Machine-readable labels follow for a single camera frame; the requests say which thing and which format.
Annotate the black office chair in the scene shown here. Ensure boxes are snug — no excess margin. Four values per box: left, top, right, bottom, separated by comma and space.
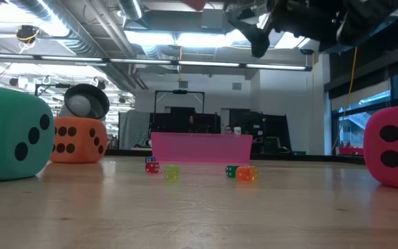
263, 136, 292, 155

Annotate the small yellow-green die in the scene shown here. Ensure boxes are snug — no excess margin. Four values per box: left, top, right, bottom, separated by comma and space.
164, 165, 181, 180

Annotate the translucent pink plastic tray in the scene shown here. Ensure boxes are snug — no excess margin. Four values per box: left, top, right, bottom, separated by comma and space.
150, 131, 254, 165

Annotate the black gantry stand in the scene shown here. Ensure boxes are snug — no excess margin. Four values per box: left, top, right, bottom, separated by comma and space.
153, 89, 206, 115

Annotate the large teal foam die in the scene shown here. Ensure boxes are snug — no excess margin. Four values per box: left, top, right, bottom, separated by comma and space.
0, 84, 55, 183

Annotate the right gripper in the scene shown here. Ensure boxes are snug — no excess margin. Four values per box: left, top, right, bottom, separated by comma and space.
225, 0, 345, 59

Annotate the hanging yellow cable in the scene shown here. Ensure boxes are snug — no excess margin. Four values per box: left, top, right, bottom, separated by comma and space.
333, 46, 359, 153

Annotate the black partition screen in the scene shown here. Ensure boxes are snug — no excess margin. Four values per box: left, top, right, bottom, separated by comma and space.
149, 107, 222, 134

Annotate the black aluminium table frame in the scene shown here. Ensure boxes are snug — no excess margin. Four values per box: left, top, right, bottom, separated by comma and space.
104, 148, 366, 165

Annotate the long ceiling light bar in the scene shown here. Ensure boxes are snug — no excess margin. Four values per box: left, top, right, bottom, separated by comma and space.
0, 51, 313, 72

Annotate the black cabinet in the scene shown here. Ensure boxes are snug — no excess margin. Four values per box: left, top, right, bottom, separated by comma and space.
229, 109, 292, 155

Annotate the white desk fan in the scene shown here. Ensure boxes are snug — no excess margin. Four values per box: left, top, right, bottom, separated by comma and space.
59, 83, 111, 122

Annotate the red cart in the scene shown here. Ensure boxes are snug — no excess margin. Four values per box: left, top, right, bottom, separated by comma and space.
338, 147, 365, 156

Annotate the black ceiling device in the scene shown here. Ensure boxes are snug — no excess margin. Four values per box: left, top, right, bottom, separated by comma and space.
15, 24, 41, 44

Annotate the grey cloth cover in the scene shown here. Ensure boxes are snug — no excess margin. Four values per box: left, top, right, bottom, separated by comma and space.
118, 109, 151, 150

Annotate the large orange foam die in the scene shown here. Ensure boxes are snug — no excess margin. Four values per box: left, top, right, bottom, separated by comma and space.
49, 116, 108, 164

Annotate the small orange die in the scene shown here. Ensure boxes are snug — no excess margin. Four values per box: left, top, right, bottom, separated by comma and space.
236, 165, 257, 183

